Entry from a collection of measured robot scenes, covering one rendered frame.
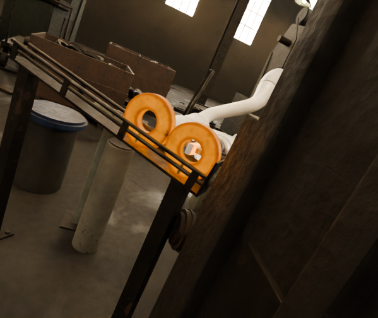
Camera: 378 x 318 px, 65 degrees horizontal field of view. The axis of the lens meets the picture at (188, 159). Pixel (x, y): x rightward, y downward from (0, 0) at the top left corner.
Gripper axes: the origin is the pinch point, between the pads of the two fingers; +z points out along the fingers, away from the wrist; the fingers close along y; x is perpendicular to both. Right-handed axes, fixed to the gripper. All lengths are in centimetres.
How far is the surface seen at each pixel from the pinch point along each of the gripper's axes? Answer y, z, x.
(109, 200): 32, -27, -41
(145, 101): 17.8, 2.3, 5.6
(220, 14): 487, -1074, 334
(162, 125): 10.2, 2.0, 1.9
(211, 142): -4.4, 2.2, 4.2
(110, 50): 261, -275, 18
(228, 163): -14.2, 20.3, 4.3
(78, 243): 37, -26, -65
